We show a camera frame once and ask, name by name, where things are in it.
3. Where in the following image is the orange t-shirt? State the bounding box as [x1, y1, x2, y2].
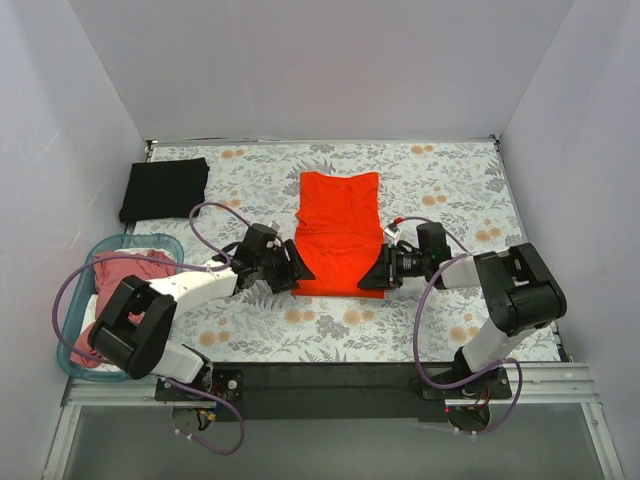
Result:
[294, 172, 384, 299]

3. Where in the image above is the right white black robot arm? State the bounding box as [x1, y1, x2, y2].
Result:
[358, 217, 567, 398]

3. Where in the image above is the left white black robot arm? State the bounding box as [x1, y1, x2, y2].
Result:
[88, 224, 315, 400]

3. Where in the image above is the floral patterned table mat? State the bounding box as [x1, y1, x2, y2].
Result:
[133, 142, 571, 363]

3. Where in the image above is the folded black t-shirt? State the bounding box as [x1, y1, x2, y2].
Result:
[118, 157, 209, 224]

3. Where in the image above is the pink t-shirt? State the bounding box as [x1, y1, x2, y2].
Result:
[74, 249, 177, 357]

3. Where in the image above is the translucent blue laundry basket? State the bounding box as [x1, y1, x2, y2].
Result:
[56, 233, 184, 383]

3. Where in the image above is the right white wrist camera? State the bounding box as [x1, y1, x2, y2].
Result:
[383, 221, 401, 245]

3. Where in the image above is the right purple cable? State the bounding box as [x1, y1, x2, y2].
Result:
[392, 216, 524, 439]

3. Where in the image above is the purple cable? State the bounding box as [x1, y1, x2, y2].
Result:
[392, 216, 524, 439]
[51, 201, 246, 456]

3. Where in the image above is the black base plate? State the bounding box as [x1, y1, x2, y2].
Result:
[154, 361, 512, 431]

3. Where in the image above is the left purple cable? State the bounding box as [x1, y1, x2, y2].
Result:
[51, 201, 246, 456]

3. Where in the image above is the aluminium frame rail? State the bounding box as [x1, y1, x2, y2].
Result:
[42, 362, 624, 479]

